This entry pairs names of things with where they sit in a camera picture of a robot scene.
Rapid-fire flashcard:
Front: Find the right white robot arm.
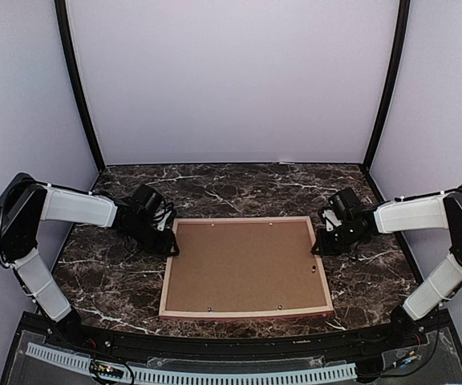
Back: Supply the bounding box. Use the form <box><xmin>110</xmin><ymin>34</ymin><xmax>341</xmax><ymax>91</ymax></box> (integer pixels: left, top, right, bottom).
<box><xmin>311</xmin><ymin>184</ymin><xmax>462</xmax><ymax>348</ymax></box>

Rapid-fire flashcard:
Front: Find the white slotted cable duct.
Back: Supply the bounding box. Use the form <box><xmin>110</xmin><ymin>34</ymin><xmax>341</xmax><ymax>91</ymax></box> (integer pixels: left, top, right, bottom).
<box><xmin>25</xmin><ymin>342</ymin><xmax>357</xmax><ymax>384</ymax></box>

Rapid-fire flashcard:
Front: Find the right black corner post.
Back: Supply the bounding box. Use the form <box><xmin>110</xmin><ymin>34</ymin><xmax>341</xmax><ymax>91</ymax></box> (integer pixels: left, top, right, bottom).
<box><xmin>362</xmin><ymin>0</ymin><xmax>411</xmax><ymax>173</ymax></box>

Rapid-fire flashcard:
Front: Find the left black corner post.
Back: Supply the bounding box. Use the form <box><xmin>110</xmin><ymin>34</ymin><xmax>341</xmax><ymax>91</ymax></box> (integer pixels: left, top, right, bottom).
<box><xmin>54</xmin><ymin>0</ymin><xmax>106</xmax><ymax>173</ymax></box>

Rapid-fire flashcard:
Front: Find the brown cardboard backing board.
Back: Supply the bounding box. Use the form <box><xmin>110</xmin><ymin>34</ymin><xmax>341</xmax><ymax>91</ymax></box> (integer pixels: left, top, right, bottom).
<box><xmin>164</xmin><ymin>219</ymin><xmax>329</xmax><ymax>312</ymax></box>

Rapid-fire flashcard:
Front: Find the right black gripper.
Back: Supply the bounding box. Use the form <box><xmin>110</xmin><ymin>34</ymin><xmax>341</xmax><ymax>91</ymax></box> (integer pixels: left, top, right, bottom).
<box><xmin>312</xmin><ymin>220</ymin><xmax>364</xmax><ymax>256</ymax></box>

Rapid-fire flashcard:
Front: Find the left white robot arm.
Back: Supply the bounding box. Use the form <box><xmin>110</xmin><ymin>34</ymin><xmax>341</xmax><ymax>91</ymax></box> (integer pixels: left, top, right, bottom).
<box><xmin>0</xmin><ymin>172</ymin><xmax>180</xmax><ymax>350</ymax></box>

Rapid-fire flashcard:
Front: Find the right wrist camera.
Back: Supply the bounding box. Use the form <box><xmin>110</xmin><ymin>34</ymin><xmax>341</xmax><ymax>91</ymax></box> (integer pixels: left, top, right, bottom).
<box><xmin>320</xmin><ymin>187</ymin><xmax>363</xmax><ymax>232</ymax></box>

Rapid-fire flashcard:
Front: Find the pink wooden picture frame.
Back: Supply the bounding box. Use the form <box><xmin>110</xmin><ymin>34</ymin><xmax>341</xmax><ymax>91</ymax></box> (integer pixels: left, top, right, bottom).
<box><xmin>158</xmin><ymin>215</ymin><xmax>334</xmax><ymax>321</ymax></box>

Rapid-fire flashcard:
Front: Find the black front rail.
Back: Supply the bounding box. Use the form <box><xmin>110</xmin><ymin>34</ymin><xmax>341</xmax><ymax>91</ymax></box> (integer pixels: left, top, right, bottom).
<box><xmin>83</xmin><ymin>324</ymin><xmax>394</xmax><ymax>362</ymax></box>

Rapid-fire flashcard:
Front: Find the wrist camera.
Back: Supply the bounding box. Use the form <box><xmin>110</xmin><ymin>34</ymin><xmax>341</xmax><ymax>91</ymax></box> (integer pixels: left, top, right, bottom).
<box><xmin>130</xmin><ymin>184</ymin><xmax>176</xmax><ymax>230</ymax></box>
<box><xmin>320</xmin><ymin>187</ymin><xmax>363</xmax><ymax>232</ymax></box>

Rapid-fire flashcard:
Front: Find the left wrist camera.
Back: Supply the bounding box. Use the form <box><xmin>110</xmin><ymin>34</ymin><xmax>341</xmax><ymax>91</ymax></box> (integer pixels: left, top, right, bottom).
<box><xmin>130</xmin><ymin>184</ymin><xmax>176</xmax><ymax>230</ymax></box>

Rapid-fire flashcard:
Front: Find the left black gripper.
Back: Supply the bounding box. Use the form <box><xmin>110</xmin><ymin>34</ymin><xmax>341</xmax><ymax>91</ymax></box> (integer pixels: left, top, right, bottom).
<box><xmin>124</xmin><ymin>219</ymin><xmax>178</xmax><ymax>257</ymax></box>

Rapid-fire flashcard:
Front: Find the black corner post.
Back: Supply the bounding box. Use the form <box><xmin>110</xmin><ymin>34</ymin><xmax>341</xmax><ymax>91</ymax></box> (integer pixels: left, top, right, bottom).
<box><xmin>54</xmin><ymin>0</ymin><xmax>106</xmax><ymax>173</ymax></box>
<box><xmin>362</xmin><ymin>0</ymin><xmax>411</xmax><ymax>173</ymax></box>

